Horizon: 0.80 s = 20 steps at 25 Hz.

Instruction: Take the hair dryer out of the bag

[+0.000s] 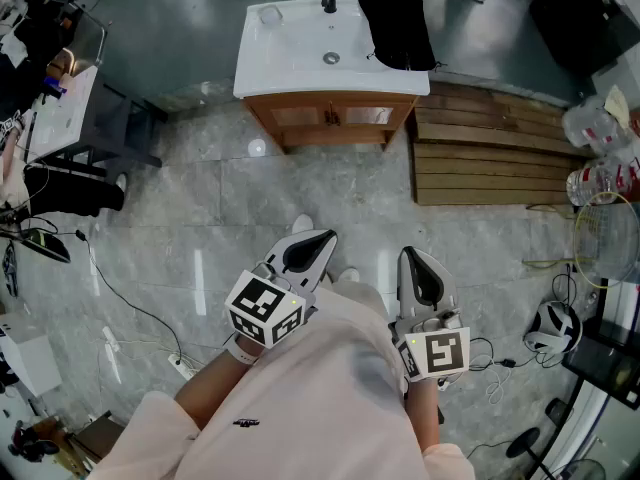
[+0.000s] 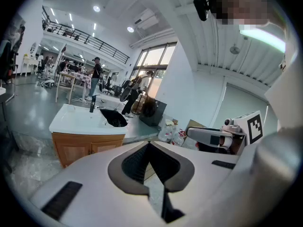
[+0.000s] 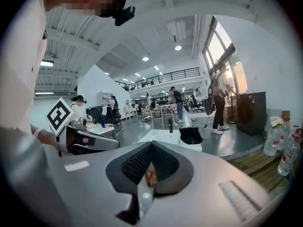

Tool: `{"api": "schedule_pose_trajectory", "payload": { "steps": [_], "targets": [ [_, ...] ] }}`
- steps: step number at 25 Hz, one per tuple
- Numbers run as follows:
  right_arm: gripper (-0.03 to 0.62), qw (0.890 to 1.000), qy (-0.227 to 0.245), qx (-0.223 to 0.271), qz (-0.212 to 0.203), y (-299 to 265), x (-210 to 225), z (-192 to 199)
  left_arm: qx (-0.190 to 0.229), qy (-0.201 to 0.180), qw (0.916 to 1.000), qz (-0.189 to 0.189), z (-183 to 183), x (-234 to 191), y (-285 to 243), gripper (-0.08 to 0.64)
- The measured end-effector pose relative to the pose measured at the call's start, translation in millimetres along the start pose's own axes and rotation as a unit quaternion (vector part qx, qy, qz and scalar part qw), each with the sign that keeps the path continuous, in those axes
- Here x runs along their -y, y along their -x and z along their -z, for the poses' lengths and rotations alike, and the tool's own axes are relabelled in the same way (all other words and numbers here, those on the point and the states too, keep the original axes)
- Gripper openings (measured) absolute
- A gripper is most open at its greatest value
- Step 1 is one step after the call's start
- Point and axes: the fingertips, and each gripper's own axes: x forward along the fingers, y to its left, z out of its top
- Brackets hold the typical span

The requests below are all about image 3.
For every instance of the metal frame chair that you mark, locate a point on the metal frame chair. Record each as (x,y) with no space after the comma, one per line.
(113,117)

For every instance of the black mezzanine railing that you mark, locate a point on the black mezzanine railing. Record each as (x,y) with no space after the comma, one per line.
(165,75)

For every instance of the rectangular ceiling light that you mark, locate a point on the rectangular ceiling light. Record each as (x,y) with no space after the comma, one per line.
(46,63)

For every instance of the black cabinet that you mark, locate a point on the black cabinet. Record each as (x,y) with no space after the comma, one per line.
(251,112)

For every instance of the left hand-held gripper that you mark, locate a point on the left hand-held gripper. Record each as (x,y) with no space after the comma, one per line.
(59,115)

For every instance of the round ceiling light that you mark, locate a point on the round ceiling light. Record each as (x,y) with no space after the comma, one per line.
(145,58)
(178,47)

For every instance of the clear plastic water bottle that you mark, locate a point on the clear plastic water bottle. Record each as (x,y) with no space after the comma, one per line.
(287,159)
(287,131)
(272,141)

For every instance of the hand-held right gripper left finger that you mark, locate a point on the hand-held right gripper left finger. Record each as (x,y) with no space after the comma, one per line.
(99,185)

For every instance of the wooden table checked cloth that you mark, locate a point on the wooden table checked cloth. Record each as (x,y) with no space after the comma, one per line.
(166,110)

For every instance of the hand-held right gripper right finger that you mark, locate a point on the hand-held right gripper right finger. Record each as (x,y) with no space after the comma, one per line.
(208,185)

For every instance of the large glass window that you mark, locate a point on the large glass window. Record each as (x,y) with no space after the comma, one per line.
(222,51)

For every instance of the oval wall mirror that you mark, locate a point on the oval wall mirror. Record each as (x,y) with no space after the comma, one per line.
(127,102)

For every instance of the black office chair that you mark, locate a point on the black office chair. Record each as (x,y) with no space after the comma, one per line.
(195,103)

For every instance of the person's left forearm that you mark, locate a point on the person's left forearm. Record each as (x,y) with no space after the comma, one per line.
(46,138)

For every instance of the white desk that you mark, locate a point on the white desk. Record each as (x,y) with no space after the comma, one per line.
(130,111)

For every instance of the white wall shelf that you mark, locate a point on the white wall shelf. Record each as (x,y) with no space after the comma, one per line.
(105,97)

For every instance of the black head-worn camera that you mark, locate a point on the black head-worn camera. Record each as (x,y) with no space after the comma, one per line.
(125,15)

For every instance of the white wristwatch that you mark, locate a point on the white wristwatch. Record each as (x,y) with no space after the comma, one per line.
(38,132)

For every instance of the wooden plank platform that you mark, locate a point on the wooden plank platform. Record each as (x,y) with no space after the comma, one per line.
(258,167)

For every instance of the white work table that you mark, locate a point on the white work table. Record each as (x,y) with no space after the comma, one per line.
(101,129)

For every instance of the white ceiling pipes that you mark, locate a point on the white ceiling pipes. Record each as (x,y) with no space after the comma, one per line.
(197,37)

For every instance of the person's white clothing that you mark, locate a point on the person's white clothing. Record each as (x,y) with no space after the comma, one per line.
(21,67)

